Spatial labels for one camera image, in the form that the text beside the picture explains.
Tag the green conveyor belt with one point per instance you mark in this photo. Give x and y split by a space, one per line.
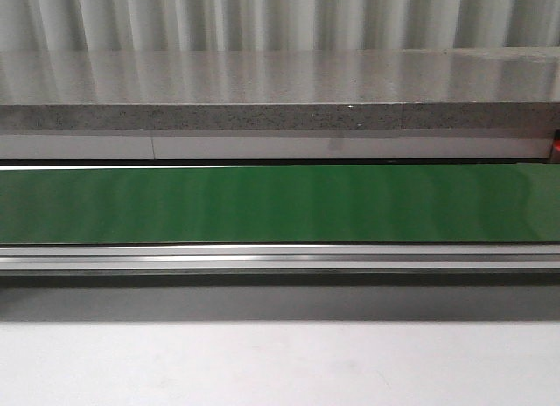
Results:
282 203

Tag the grey speckled stone counter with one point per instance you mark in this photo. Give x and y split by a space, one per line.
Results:
458 105

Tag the red object at edge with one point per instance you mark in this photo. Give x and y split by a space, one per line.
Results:
555 151

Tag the white pleated curtain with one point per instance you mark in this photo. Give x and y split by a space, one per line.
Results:
258 25

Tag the aluminium conveyor frame rail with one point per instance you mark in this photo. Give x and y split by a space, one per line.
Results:
278 258

